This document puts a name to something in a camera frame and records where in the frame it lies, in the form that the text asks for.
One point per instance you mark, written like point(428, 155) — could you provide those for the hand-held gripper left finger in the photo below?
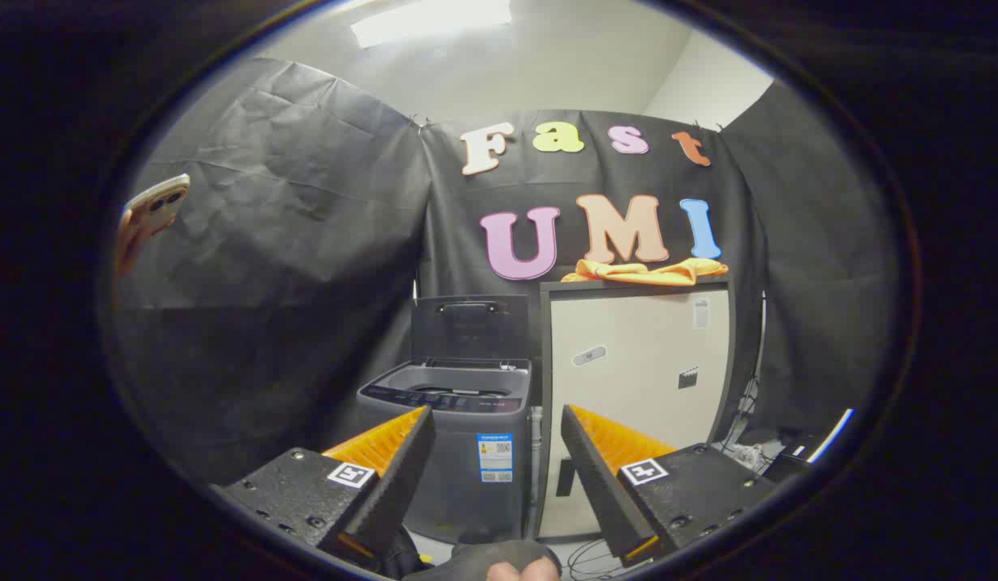
point(402, 476)

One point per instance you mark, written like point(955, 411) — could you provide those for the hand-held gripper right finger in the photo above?
point(595, 476)

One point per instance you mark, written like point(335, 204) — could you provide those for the grey washing machine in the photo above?
point(482, 428)

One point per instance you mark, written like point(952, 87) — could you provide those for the orange polo shirt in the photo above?
point(652, 274)

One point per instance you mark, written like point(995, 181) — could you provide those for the white drain pipe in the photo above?
point(536, 440)

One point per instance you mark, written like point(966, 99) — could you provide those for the dark box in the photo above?
point(789, 464)

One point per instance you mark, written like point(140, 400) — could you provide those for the black backdrop cloth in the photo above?
point(305, 242)

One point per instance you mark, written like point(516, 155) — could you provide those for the gold smartphone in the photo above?
point(156, 206)

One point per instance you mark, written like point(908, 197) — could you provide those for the white cabinet with grey frame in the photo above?
point(628, 355)

